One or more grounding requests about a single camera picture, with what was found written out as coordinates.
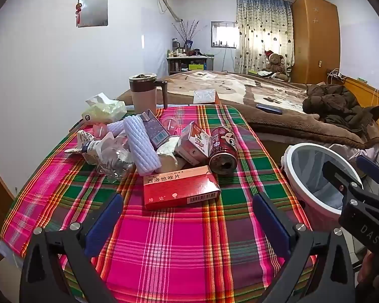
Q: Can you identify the wrapped air conditioner pipe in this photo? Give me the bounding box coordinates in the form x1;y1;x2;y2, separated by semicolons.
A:
156;0;184;22

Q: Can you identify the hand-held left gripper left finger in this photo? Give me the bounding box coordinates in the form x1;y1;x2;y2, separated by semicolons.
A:
19;192;124;303

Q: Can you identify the white printed wrapper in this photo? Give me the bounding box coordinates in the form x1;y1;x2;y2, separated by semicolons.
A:
65;130;97;154

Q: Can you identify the white power strip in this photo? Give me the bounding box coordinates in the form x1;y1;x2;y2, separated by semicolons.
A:
327;69;348;81

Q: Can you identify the pale pink bed sheet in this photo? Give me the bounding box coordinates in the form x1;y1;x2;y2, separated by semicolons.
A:
330;143;379;171

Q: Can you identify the white pink bin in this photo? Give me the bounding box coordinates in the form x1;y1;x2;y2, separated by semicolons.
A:
280;143;364;231

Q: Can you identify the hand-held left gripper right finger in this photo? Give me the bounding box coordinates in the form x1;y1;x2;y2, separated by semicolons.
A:
252;192;356;303

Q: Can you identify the purple milk carton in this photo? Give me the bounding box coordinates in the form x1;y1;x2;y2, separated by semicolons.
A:
142;109;171;149

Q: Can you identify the red medicine box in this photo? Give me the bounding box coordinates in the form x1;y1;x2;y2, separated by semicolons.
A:
143;166;222;210

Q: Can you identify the crushed clear plastic bottle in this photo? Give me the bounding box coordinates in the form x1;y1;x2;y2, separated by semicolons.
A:
96;134;136;182

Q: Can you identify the white red milk carton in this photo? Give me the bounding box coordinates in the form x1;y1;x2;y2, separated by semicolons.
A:
176;121;213;166

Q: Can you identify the small window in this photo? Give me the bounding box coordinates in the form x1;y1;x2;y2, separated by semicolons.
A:
211;21;239;47

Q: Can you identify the silver wall panel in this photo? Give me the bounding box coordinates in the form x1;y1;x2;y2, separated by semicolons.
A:
77;0;109;27

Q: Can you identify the dark brown jacket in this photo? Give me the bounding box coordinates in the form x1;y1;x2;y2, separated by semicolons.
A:
302;84;379;133

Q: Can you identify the wooden wardrobe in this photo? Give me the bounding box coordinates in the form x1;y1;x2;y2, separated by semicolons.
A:
291;0;340;84

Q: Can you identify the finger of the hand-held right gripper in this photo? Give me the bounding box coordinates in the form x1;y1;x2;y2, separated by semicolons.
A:
322;161;364;196
356;155;379;193

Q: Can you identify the green tissue pack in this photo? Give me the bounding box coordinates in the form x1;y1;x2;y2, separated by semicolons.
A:
82;92;127;124

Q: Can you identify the clear plastic cup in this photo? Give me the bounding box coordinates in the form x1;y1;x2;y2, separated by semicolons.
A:
161;117;180;135

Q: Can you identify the white orange box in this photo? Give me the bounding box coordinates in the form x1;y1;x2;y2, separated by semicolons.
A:
193;89;220;105

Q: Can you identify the pink green plaid tablecloth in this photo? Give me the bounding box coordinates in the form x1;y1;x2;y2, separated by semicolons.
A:
0;104;318;303

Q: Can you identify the red drink can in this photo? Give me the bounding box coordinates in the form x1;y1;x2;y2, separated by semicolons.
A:
208;125;239;175

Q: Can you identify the pink brown lidded mug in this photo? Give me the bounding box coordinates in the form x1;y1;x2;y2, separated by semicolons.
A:
128;73;168;114

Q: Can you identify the brown teddy bear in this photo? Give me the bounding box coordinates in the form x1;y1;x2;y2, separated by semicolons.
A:
262;50;289;81

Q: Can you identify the wooden headboard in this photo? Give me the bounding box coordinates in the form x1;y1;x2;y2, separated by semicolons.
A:
343;76;379;139

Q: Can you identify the white paper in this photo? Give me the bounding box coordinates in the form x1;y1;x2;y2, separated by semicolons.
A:
156;136;187;172

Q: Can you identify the white blue plastic bottle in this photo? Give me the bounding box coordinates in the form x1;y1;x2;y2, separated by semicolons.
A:
82;140;105;165

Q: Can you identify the brown printed blanket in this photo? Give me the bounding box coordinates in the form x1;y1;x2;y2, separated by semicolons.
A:
115;70;379;149

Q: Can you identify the heart print curtain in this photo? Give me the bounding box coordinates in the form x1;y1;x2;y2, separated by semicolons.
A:
234;0;294;74

